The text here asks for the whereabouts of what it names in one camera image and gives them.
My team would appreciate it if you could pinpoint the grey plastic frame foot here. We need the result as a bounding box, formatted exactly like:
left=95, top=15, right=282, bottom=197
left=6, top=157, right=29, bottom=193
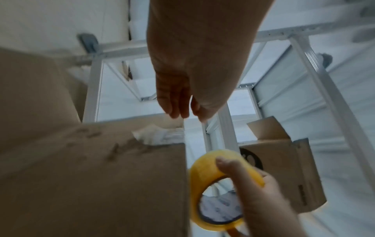
left=319, top=53, right=334, bottom=69
left=77, top=33, right=100, bottom=53

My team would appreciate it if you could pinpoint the person's left hand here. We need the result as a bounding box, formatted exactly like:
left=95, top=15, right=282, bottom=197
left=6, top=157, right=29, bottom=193
left=146, top=0, right=276, bottom=123

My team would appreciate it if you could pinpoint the large brown cardboard box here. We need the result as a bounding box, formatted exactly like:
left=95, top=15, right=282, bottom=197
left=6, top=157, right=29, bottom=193
left=0, top=46, right=189, bottom=237

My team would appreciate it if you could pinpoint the white metal shelf frame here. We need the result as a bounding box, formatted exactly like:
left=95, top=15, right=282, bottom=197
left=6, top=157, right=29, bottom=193
left=69, top=20, right=375, bottom=192

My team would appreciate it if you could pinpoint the white packing paper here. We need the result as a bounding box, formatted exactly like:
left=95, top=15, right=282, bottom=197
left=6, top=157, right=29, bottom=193
left=131, top=123, right=185, bottom=146

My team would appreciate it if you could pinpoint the yellow packing tape roll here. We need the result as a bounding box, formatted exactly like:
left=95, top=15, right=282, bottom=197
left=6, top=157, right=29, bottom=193
left=187, top=149, right=266, bottom=232

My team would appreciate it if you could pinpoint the small printed cardboard box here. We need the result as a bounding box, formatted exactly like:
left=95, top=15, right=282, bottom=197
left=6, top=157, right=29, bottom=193
left=238, top=116, right=327, bottom=214

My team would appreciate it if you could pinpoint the person's right hand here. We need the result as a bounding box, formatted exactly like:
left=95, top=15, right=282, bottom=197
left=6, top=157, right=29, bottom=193
left=215, top=156, right=300, bottom=237

